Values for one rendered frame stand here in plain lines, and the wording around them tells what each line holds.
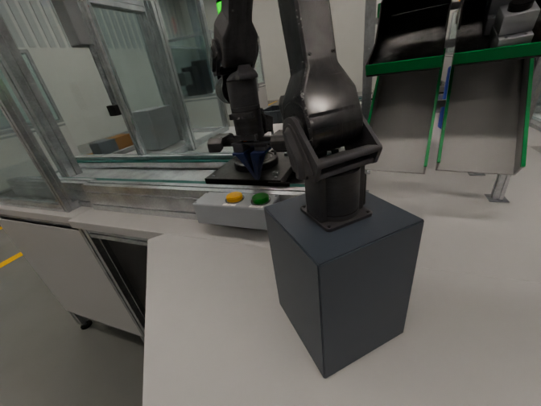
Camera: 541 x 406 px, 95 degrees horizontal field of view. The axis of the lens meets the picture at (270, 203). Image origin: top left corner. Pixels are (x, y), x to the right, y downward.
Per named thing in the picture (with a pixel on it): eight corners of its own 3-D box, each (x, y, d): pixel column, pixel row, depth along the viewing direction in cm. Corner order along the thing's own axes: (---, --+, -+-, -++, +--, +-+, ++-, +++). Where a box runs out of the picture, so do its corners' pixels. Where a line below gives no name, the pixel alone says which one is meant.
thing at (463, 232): (789, 333, 33) (809, 318, 32) (72, 227, 88) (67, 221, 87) (470, 116, 146) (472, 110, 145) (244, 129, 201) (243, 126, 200)
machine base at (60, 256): (156, 358, 129) (72, 217, 88) (78, 329, 152) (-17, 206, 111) (259, 216, 240) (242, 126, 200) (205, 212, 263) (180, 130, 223)
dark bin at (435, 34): (440, 69, 45) (448, 23, 40) (365, 77, 52) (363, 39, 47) (451, 4, 58) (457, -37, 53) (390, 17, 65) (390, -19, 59)
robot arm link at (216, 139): (286, 103, 43) (295, 98, 48) (196, 112, 50) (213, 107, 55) (290, 150, 47) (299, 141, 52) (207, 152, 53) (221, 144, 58)
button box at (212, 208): (273, 231, 57) (269, 208, 54) (198, 223, 65) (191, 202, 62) (282, 215, 63) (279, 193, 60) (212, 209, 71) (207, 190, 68)
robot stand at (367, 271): (324, 380, 33) (317, 266, 23) (278, 303, 44) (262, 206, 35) (404, 333, 37) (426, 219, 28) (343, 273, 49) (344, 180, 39)
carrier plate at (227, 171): (281, 187, 66) (280, 180, 65) (205, 184, 75) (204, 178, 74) (303, 156, 85) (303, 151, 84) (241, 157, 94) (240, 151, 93)
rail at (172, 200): (343, 234, 59) (344, 193, 54) (94, 209, 92) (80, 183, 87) (345, 221, 64) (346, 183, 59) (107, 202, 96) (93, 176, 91)
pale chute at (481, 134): (515, 176, 48) (525, 166, 44) (434, 170, 54) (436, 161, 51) (526, 52, 53) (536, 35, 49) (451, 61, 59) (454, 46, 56)
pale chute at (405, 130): (425, 174, 53) (427, 166, 49) (361, 170, 60) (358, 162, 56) (443, 63, 58) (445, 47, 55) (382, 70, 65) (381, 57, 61)
